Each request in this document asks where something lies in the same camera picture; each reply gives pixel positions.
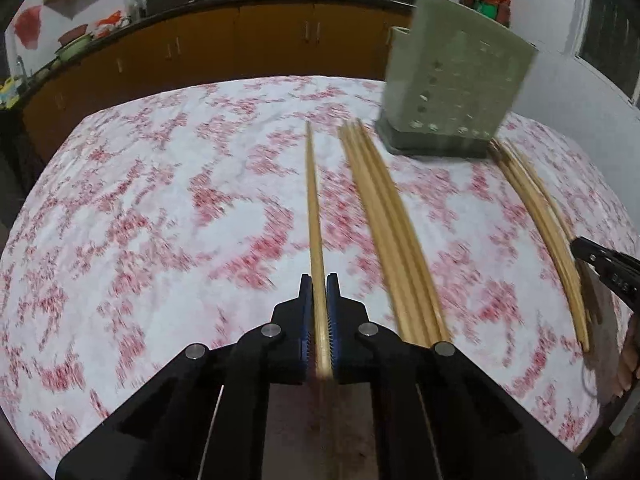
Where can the green bowl with red lid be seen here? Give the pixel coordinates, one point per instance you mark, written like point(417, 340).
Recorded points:
point(73, 42)

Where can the floral red white tablecloth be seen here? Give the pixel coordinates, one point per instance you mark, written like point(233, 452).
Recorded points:
point(182, 217)

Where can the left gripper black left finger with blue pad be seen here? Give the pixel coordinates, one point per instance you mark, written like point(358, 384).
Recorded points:
point(204, 414)

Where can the red wall decoration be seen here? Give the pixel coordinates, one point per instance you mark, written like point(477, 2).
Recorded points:
point(27, 27)

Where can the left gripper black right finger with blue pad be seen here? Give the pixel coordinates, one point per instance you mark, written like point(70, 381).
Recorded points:
point(436, 414)

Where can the brown lower kitchen cabinets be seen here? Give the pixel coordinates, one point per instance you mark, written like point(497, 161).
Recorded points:
point(232, 42)

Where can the green perforated utensil holder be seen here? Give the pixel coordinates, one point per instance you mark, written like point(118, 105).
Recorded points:
point(450, 80)

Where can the person's right hand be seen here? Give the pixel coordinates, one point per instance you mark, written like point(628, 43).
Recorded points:
point(628, 364)

